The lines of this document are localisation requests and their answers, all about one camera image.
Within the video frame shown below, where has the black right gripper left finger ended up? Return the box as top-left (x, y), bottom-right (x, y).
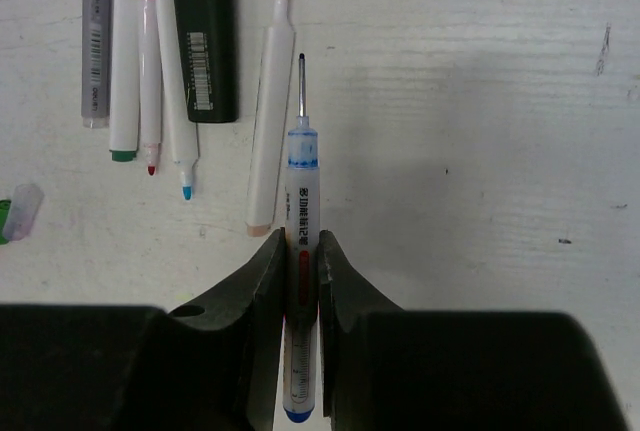
top-left (119, 230), bottom-right (286, 430)

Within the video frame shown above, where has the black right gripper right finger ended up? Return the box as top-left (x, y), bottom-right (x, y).
top-left (318, 230), bottom-right (402, 430)

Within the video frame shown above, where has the blue ballpoint pen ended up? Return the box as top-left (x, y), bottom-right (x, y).
top-left (283, 54), bottom-right (320, 423)

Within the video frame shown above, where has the orange capped white marker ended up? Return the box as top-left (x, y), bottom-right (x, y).
top-left (245, 0), bottom-right (295, 237)

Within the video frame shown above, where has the blue capped white marker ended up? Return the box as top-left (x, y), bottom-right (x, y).
top-left (156, 0), bottom-right (199, 201)

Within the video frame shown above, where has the green pen cap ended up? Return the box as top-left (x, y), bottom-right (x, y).
top-left (0, 199), bottom-right (11, 245)

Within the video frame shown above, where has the red capped white marker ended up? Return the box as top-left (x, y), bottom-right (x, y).
top-left (137, 0), bottom-right (162, 176)

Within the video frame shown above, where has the green black highlighter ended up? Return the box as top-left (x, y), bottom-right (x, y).
top-left (174, 0), bottom-right (239, 124)

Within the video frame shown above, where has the white marker green end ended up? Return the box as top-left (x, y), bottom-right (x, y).
top-left (109, 0), bottom-right (140, 163)

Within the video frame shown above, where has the purple highlighter pen body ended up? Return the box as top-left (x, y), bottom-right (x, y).
top-left (81, 0), bottom-right (112, 129)

